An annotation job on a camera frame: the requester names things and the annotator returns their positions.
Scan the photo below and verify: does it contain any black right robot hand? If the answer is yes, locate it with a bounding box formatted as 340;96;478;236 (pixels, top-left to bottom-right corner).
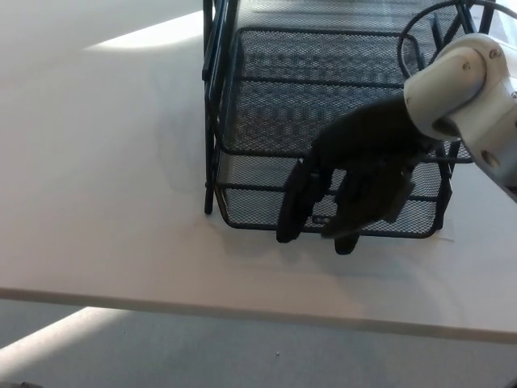
275;99;439;255

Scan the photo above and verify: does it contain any black mesh tray with label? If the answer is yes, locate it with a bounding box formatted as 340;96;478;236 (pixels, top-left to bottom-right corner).
216;27;452;240

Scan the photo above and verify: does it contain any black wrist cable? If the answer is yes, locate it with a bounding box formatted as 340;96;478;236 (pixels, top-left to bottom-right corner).
396;0;502;80

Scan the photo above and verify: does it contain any black metal tray rack frame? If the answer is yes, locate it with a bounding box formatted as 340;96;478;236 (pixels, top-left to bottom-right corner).
201;0;496;215

